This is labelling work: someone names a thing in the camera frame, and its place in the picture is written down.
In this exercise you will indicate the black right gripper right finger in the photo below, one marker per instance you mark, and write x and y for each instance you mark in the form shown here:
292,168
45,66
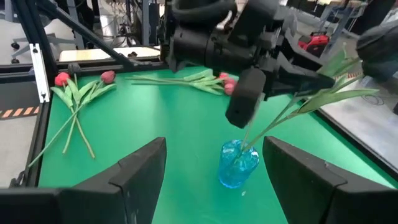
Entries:
326,199

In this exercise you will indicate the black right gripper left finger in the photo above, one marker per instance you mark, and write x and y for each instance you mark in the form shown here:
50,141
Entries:
93,202

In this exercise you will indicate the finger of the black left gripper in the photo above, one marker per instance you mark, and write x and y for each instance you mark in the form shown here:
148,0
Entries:
298,77
303,49

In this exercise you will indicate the dark red artificial tulip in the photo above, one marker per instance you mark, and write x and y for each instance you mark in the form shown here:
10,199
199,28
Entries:
229,89
108,76

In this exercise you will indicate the blue glass vase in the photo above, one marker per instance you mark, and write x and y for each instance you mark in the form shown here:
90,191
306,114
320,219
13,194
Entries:
237,169

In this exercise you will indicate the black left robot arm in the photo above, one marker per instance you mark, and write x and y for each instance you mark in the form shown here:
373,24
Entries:
192,46

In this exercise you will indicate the red tool case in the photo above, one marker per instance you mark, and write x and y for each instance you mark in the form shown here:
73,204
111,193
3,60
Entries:
314,43

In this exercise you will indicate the green table mat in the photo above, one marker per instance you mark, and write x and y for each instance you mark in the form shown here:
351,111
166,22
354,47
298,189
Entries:
186,118

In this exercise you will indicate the small black knob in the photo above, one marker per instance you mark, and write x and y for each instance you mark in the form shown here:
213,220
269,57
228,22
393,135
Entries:
132,54

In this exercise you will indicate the grey office chair base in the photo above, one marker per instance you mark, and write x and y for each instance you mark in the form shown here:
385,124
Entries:
43,40

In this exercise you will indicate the silver frame bracket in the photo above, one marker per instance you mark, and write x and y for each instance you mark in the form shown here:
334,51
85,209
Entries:
39,74

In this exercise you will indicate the black metal table frame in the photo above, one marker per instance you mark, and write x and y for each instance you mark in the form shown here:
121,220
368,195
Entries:
31,28

